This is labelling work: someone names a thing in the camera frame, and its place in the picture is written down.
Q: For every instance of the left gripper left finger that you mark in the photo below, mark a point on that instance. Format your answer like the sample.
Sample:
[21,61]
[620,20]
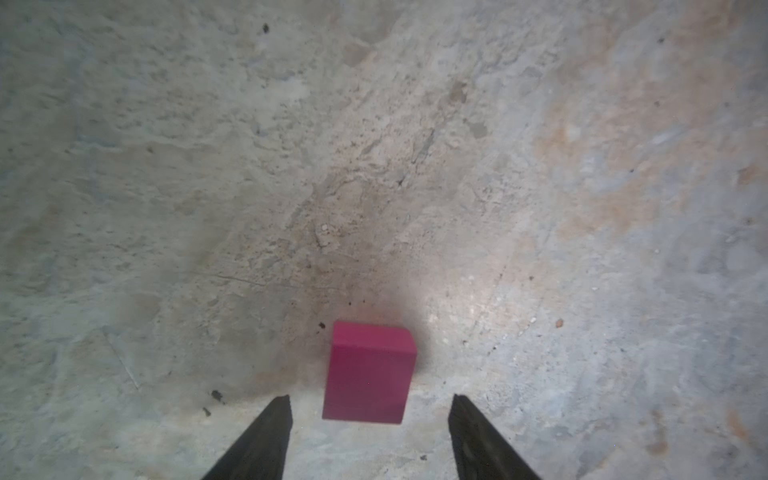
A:
[260,451]

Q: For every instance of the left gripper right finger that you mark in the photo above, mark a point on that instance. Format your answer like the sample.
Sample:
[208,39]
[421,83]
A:
[479,450]

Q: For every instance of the magenta cube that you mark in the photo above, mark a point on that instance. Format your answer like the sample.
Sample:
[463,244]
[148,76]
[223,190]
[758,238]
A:
[370,372]

